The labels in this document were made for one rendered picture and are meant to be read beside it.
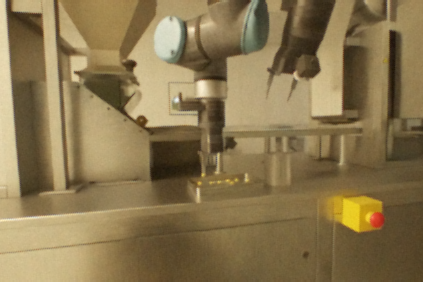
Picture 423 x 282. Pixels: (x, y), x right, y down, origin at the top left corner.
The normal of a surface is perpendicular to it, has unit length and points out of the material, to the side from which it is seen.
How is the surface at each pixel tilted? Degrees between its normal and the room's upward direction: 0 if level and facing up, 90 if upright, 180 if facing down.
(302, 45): 122
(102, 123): 90
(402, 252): 90
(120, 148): 90
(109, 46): 114
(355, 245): 90
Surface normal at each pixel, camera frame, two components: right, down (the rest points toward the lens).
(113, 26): 0.21, 0.47
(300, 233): 0.22, 0.07
